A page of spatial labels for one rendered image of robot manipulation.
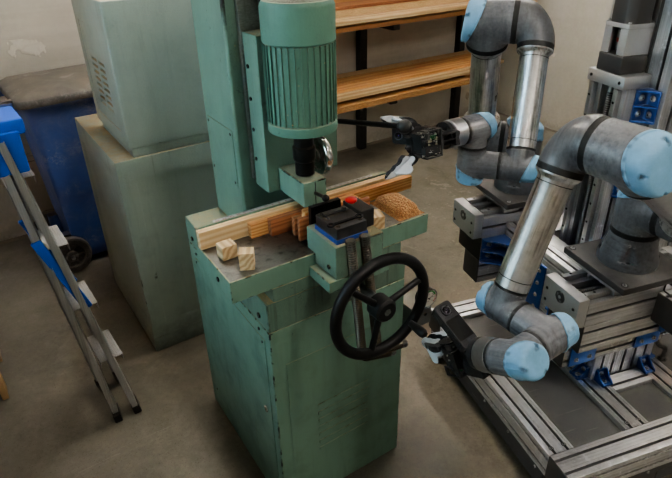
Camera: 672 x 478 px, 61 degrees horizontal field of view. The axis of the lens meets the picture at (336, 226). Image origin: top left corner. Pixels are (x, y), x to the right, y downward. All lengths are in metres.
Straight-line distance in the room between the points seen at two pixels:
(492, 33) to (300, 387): 1.09
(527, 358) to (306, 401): 0.75
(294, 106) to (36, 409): 1.66
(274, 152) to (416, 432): 1.16
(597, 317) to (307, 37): 1.01
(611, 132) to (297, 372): 0.98
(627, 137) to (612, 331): 0.71
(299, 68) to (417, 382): 1.43
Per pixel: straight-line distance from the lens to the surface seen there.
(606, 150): 1.15
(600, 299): 1.62
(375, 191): 1.66
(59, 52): 3.54
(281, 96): 1.37
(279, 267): 1.37
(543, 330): 1.22
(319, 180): 1.48
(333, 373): 1.68
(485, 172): 1.58
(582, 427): 2.04
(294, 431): 1.74
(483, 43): 1.67
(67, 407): 2.50
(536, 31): 1.64
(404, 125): 1.33
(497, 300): 1.29
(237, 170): 1.64
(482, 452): 2.16
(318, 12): 1.32
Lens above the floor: 1.64
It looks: 29 degrees down
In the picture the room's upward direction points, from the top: 1 degrees counter-clockwise
